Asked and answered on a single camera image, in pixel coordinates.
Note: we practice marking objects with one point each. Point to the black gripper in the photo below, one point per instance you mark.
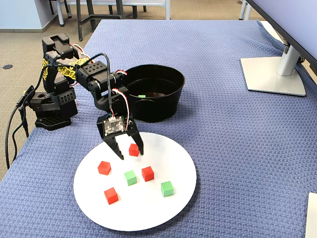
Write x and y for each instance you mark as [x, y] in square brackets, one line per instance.
[112, 142]

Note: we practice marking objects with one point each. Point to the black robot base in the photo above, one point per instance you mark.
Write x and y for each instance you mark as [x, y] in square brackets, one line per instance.
[49, 109]

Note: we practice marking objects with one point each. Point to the white round plate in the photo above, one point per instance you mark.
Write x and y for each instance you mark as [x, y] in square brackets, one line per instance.
[148, 210]

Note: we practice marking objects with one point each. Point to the red cube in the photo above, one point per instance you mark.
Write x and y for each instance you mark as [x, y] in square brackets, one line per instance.
[104, 168]
[110, 196]
[147, 174]
[133, 150]

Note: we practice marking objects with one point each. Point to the black metal bucket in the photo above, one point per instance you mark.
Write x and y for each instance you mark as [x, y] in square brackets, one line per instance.
[161, 106]

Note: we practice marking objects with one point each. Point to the blue woven table cloth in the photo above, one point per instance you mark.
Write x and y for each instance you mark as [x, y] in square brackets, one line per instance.
[223, 148]

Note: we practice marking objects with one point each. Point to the dark grey chair legs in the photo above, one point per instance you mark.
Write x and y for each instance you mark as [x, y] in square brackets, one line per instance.
[134, 11]

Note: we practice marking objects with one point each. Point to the white table with leg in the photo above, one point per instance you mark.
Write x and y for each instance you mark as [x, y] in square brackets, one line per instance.
[168, 12]

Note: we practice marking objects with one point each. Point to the black round floor outlet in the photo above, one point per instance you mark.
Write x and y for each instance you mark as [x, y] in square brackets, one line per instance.
[8, 66]

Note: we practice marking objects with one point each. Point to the light grey furniture leg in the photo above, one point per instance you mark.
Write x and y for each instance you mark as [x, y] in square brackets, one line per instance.
[60, 15]

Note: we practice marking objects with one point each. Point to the silver monitor stand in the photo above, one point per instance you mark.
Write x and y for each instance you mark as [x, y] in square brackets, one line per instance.
[272, 79]

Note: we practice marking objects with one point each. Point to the light grey table legs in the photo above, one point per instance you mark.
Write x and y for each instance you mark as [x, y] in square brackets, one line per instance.
[242, 12]

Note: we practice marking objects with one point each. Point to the white flat board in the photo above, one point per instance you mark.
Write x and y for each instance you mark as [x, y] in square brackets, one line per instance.
[312, 218]

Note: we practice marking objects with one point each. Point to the computer monitor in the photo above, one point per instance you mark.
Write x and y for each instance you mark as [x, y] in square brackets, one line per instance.
[297, 19]

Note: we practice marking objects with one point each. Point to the small camera circuit board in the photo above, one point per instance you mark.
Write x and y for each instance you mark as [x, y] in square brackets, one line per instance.
[114, 126]

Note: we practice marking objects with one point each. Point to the dark grey table frame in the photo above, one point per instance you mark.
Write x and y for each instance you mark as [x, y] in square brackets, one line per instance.
[79, 24]

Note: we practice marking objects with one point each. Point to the black chair frame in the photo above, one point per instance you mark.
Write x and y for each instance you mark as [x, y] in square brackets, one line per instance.
[68, 11]

